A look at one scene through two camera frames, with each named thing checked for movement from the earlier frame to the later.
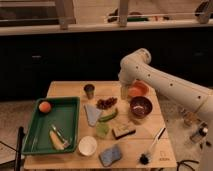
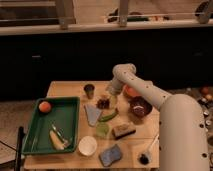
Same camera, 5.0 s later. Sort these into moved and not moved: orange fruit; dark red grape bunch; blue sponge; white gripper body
Moved: white gripper body
Not moved: blue sponge; orange fruit; dark red grape bunch
